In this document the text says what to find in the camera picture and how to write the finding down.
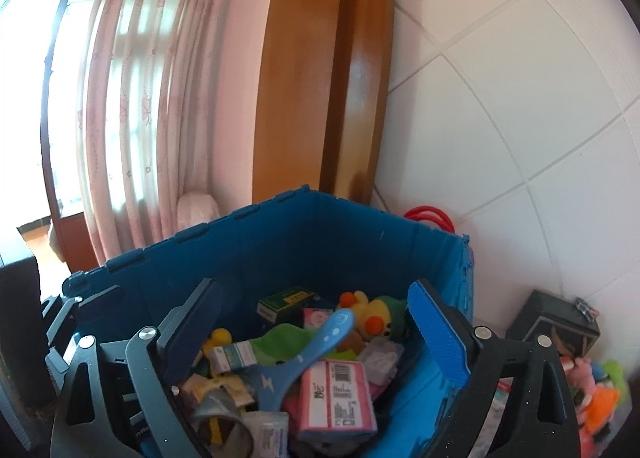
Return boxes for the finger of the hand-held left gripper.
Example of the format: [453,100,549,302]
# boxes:
[42,284,123,374]

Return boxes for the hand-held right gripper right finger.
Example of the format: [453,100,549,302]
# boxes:
[407,279,583,458]

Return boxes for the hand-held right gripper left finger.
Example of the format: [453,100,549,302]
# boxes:
[50,278,226,458]

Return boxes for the yellow duck snowball tongs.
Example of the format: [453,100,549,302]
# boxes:
[200,328,235,355]

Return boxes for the blue plastic storage bin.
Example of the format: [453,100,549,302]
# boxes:
[62,185,473,458]

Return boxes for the dark green plush toy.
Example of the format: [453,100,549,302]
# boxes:
[375,295,410,341]

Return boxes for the small white green box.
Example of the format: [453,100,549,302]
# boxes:
[207,342,257,374]

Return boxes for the grey white cloth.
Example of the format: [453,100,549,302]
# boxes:
[357,340,405,384]

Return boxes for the yellow orange plush duck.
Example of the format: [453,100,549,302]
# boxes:
[336,291,396,339]

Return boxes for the light green cloth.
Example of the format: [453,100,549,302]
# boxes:
[250,325,313,366]

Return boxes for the dark green box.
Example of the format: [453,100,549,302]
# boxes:
[257,286,318,323]

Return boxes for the grey tape roll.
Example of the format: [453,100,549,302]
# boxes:
[192,385,258,458]

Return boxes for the black printed box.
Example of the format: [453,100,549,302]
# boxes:
[505,290,601,364]

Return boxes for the pink white bundle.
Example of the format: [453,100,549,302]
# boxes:
[177,192,221,229]

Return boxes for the blue plastic brush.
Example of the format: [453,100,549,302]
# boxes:
[257,310,356,411]

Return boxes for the small pink box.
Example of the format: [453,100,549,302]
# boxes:
[302,308,335,329]

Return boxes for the large pink white box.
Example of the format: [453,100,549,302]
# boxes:
[298,360,378,441]

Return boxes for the white printed packet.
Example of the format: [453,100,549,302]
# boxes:
[245,413,290,458]

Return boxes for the pink plush toy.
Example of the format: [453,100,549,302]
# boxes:
[565,355,601,389]

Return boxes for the orange plush toy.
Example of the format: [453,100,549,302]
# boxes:
[580,388,621,434]

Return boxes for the pink sheer curtain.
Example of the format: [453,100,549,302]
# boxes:
[75,0,281,263]

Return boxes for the brown window frame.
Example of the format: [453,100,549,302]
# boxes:
[40,0,101,273]

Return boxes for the wooden door frame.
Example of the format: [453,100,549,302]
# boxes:
[250,0,396,203]

